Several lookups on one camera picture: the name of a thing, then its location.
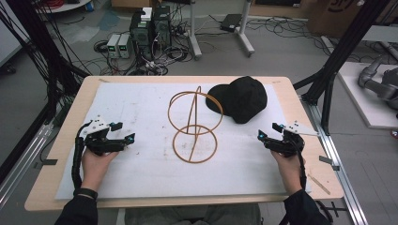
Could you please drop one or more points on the black wristband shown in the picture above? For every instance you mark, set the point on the black wristband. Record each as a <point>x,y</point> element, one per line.
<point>86,192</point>

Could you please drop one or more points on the cardboard box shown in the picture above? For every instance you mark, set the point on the cardboard box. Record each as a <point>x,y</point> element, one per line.
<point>334,17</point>

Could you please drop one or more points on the person's left hand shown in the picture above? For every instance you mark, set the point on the person's left hand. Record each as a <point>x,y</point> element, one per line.
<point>95,168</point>

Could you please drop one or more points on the white board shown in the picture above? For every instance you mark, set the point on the white board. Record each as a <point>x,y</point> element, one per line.
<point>363,103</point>

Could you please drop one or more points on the aluminium rail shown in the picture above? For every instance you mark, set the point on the aluminium rail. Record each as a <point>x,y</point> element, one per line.
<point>22,165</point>
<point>339,168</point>

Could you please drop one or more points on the grey power supply unit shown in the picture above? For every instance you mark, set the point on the grey power supply unit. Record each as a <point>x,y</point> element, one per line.
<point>124,45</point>
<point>113,45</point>

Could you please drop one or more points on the black metal frame post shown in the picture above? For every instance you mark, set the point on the black metal frame post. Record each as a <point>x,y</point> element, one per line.
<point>341,53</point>

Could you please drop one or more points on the flat black box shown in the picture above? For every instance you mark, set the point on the flat black box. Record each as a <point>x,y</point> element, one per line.
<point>231,22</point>

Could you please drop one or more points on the black computer tower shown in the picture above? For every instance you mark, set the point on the black computer tower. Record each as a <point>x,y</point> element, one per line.
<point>140,36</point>
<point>162,26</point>

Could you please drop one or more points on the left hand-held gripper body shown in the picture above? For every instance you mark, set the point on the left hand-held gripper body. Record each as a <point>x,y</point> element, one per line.
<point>99,143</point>

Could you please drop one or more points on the dark tape strip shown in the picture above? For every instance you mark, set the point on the dark tape strip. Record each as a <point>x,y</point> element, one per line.
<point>328,162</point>
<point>50,162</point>

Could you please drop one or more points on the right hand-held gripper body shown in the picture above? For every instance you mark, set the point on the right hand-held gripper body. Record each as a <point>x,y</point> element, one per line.
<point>289,142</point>

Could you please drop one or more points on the black baseball cap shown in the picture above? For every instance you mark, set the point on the black baseball cap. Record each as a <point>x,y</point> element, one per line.
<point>241,98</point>

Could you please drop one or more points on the white stand leg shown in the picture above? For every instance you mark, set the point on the white stand leg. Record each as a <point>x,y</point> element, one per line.
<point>194,40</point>
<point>245,34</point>

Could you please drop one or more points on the thin wooden stick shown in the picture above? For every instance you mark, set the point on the thin wooden stick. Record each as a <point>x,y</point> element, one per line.
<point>319,184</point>

